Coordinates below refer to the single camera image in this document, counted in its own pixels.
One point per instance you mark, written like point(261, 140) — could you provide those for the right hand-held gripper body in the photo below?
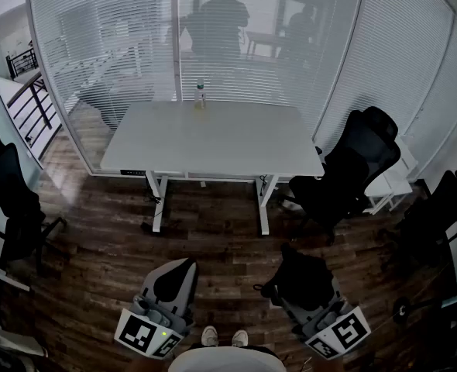
point(348, 329)

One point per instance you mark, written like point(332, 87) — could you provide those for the black office chair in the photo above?
point(352, 169)
point(11, 192)
point(433, 215)

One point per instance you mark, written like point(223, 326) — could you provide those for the white side stand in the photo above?
point(395, 186)

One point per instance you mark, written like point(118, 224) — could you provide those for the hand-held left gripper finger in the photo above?
point(153, 281)
point(190, 289)

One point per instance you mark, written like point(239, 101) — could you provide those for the person's white shirt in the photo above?
point(228, 360)

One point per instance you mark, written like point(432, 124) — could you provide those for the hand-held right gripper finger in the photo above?
point(336, 293)
point(279, 298)

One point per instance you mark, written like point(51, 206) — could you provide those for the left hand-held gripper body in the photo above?
point(135, 329)

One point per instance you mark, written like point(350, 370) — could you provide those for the white window blinds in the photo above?
point(399, 52)
point(267, 80)
point(97, 33)

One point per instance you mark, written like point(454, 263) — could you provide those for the white table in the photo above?
point(213, 142)

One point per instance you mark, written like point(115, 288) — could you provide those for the person's white right shoe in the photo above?
point(239, 338)

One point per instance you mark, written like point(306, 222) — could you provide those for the black tripod stand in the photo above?
point(400, 308)

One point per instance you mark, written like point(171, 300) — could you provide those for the person's white shoe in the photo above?
point(239, 338)
point(209, 336)

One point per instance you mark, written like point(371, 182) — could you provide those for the black stair railing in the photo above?
point(35, 99)

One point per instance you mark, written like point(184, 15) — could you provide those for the person's white left shoe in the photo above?
point(209, 336)

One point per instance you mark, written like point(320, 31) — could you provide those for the clear plastic bottle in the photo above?
point(200, 97)

